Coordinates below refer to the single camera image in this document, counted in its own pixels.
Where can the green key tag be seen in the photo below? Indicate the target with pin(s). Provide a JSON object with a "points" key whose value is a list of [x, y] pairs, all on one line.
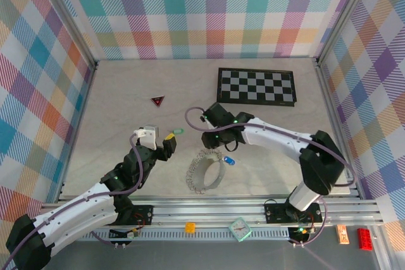
{"points": [[178, 131]]}

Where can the steel band with key rings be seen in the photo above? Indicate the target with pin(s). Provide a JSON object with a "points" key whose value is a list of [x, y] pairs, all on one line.
{"points": [[198, 179]]}

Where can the blue key tag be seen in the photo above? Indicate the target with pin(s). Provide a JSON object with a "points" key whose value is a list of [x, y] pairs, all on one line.
{"points": [[228, 161]]}

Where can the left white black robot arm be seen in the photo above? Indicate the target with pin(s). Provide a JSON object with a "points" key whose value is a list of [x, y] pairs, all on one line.
{"points": [[79, 203]]}

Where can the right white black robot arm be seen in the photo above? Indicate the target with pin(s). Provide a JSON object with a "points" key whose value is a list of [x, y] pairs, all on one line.
{"points": [[275, 140]]}

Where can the black grey chessboard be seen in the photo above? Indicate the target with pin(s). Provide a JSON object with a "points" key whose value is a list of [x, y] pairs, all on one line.
{"points": [[256, 86]]}

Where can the red black triangle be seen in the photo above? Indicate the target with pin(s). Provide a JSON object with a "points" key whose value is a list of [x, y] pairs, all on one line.
{"points": [[157, 100]]}

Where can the small circuit board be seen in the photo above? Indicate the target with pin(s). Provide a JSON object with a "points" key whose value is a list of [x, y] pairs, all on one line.
{"points": [[129, 234], [300, 231]]}

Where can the yellow toy brick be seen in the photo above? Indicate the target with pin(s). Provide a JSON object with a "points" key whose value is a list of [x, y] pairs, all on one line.
{"points": [[190, 227]]}

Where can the teal square clock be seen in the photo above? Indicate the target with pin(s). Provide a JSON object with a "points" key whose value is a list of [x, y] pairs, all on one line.
{"points": [[240, 229]]}

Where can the orange wooden block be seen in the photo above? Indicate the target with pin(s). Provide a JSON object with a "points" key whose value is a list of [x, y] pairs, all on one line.
{"points": [[342, 234]]}

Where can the red toy brick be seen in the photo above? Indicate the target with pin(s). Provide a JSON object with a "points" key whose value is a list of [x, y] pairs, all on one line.
{"points": [[365, 238]]}

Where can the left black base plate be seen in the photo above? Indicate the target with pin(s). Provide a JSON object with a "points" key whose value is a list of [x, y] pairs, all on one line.
{"points": [[142, 216]]}

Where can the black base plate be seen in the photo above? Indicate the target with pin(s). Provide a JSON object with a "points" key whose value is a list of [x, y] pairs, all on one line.
{"points": [[142, 216], [275, 214]]}

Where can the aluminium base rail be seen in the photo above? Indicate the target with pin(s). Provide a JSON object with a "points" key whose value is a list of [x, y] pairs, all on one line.
{"points": [[205, 211]]}

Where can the aluminium side rail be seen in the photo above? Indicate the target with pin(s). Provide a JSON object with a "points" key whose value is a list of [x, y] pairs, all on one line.
{"points": [[83, 108], [334, 108]]}

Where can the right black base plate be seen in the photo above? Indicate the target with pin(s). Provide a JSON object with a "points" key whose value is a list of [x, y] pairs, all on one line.
{"points": [[275, 214]]}

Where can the aluminium frame post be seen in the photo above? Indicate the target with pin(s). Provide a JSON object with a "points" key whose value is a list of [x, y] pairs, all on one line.
{"points": [[345, 14], [70, 20]]}

